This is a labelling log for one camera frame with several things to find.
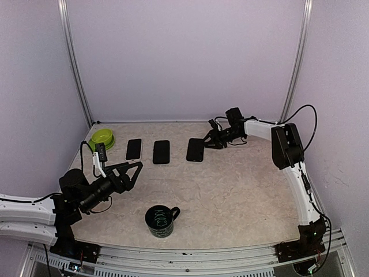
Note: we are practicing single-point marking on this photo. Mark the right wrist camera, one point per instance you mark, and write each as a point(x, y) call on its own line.
point(215, 125)

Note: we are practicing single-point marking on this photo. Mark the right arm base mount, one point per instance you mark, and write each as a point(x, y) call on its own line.
point(299, 249)

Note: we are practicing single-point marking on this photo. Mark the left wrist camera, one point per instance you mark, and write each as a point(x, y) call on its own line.
point(99, 160)

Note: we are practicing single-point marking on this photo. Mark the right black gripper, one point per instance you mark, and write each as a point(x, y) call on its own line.
point(215, 136)

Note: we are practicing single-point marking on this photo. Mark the right aluminium frame post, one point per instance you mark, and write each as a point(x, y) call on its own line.
point(303, 36)

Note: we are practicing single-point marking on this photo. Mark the black mug green print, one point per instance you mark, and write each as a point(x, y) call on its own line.
point(160, 220)

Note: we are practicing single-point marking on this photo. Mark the green plastic bowl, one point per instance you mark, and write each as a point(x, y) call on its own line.
point(102, 136)

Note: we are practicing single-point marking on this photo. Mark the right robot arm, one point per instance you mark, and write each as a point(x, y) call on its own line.
point(287, 156)

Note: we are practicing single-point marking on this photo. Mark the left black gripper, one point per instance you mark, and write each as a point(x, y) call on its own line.
point(125, 183)

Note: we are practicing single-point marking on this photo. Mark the aluminium frame post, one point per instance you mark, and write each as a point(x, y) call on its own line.
point(303, 36)
point(64, 15)

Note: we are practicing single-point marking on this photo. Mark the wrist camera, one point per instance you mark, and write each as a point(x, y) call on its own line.
point(99, 160)
point(215, 125)

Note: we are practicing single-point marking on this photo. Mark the black phone case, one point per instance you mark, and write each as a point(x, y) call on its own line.
point(161, 152)
point(195, 150)

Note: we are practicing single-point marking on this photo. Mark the left aluminium frame post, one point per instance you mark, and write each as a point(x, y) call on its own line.
point(64, 15)

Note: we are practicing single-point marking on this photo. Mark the front aluminium rail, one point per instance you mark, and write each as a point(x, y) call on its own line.
point(259, 260)

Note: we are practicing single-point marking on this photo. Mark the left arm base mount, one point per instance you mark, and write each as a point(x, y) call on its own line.
point(67, 246)

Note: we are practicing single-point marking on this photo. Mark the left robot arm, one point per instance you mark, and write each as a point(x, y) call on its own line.
point(48, 220)

